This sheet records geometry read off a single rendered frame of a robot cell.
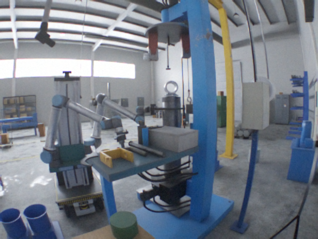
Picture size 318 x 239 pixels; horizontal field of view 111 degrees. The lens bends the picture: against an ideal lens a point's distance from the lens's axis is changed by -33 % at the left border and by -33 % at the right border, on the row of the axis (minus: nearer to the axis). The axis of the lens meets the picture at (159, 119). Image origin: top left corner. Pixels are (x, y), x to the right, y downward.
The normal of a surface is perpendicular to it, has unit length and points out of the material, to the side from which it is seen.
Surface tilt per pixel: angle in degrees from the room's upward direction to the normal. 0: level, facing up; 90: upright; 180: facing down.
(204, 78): 90
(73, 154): 90
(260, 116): 90
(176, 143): 90
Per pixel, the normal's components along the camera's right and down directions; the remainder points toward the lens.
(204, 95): -0.75, 0.09
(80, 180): 0.58, 0.07
